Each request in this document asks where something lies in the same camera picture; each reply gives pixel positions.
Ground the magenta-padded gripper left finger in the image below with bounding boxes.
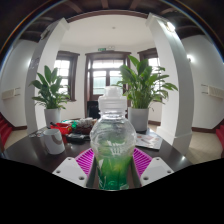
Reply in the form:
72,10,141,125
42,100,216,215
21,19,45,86
52,147,98,189

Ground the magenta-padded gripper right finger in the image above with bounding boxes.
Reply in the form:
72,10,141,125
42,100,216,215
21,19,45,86
130,147,175,189

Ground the clear bottle with green label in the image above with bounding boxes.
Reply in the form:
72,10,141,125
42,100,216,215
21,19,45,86
89,85,138,191

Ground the printed paper leaflet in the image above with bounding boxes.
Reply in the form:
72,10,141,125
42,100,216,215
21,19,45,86
135,131,164,151

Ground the black phone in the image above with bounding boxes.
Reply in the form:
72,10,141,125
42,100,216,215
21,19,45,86
65,133,86,145

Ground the white mug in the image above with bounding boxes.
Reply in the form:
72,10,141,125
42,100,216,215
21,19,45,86
42,128,67,156

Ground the black chair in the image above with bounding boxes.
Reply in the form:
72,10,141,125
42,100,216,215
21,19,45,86
86,99,101,120

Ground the small potted plant white pot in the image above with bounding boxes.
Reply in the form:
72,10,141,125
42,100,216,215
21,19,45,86
29,64,72,128

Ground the large potted plant white pot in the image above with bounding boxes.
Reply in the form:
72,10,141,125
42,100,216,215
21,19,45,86
118,54,179,133

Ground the dark-framed window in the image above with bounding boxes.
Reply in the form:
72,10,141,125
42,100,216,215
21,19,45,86
137,47,162,73
54,50,81,102

